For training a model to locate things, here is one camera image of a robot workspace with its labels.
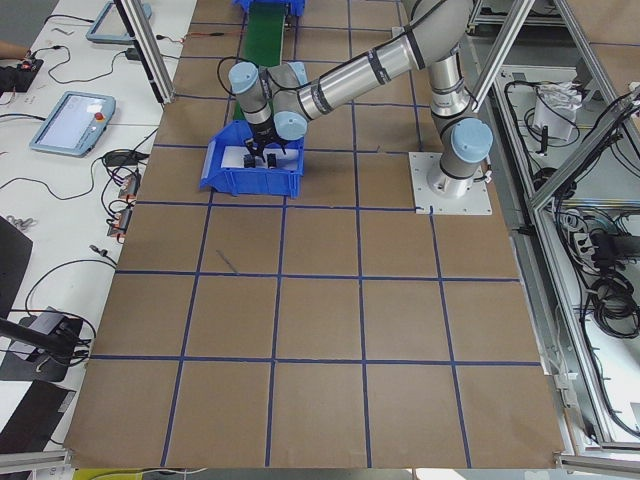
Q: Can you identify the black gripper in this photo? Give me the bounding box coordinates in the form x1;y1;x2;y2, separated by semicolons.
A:
244;119;287;158

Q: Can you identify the red push button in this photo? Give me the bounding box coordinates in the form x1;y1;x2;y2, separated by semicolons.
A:
243;155;256;168

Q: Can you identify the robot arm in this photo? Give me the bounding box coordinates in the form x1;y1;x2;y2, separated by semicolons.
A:
229;0;493;198

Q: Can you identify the yellow push button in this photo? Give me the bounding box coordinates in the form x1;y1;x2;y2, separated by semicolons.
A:
266;153;277;169

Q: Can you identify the white foam pad left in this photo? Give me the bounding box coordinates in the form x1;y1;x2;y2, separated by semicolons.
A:
221;146;299;171

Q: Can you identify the left blue bin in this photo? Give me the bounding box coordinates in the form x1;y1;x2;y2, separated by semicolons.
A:
199;120;304;198

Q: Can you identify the green conveyor belt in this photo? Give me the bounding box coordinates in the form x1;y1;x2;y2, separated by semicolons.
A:
232;7;290;123

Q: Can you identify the black power adapter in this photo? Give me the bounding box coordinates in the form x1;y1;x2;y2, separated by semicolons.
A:
125;48;141;61

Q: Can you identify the near teach pendant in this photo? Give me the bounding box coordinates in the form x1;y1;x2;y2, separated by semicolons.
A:
29;91;116;157

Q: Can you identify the teach pendant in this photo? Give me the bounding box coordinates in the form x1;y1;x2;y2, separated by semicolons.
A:
85;1;133;46
29;91;116;157

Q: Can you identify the far teach pendant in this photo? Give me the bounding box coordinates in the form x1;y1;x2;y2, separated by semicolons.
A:
85;1;133;46

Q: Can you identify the aluminium frame post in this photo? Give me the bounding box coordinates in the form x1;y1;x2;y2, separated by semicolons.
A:
114;0;175;105

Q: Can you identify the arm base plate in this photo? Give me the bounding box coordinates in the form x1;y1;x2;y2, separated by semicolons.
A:
408;152;492;216

